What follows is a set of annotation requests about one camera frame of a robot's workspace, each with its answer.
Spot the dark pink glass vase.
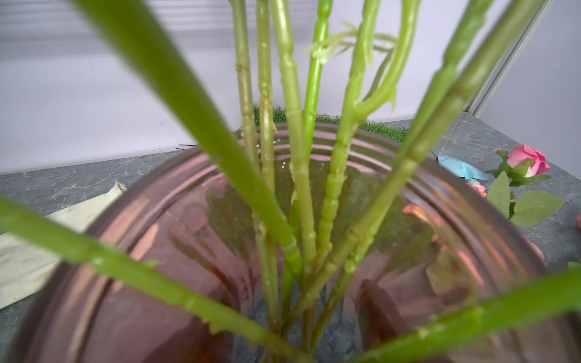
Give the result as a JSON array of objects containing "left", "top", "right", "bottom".
[{"left": 1, "top": 148, "right": 580, "bottom": 362}]

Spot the magenta rose stem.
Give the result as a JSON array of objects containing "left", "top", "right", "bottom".
[{"left": 486, "top": 145, "right": 565, "bottom": 227}]

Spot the green artificial grass mat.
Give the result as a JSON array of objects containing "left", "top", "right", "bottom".
[{"left": 273, "top": 106, "right": 408, "bottom": 142}]

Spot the beige garden glove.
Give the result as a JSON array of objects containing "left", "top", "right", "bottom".
[{"left": 1, "top": 182, "right": 127, "bottom": 309}]

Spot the mixed flower bouquet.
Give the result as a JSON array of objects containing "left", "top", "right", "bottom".
[{"left": 0, "top": 0, "right": 581, "bottom": 363}]

